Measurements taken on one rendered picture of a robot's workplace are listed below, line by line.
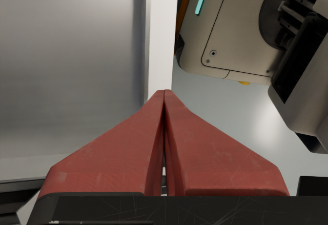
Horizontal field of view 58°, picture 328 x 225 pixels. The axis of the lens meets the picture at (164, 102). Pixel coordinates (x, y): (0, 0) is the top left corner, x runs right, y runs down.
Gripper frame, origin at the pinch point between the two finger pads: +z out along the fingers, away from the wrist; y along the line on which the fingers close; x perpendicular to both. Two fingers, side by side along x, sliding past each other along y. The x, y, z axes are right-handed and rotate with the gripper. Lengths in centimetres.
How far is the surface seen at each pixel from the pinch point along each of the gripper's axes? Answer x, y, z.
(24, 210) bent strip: 21.9, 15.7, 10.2
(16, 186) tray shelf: 23.5, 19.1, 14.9
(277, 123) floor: 101, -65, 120
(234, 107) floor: 86, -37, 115
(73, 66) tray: 6.8, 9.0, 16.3
